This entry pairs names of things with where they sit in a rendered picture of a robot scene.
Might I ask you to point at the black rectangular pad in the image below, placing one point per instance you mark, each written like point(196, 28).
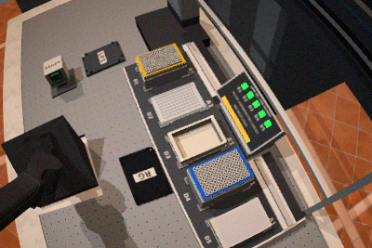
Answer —
point(145, 175)

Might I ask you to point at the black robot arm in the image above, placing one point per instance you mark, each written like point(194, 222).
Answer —
point(27, 188)

